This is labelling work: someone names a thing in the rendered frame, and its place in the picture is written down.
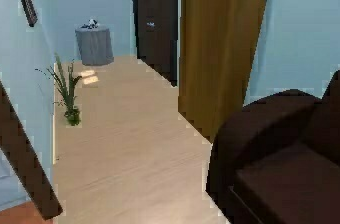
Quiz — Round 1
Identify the dark framed wall picture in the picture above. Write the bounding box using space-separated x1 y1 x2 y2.
20 0 39 28

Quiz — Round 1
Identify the green house plant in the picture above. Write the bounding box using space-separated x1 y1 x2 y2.
34 52 83 127

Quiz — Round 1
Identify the dark brown door frame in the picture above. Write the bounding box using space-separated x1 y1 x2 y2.
0 34 64 221

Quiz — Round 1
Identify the dark brown room door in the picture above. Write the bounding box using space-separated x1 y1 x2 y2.
132 0 180 88

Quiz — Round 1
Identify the dark brown sofa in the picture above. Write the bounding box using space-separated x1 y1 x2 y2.
206 67 340 224

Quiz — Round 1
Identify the grey bin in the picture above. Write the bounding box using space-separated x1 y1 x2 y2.
74 18 115 67

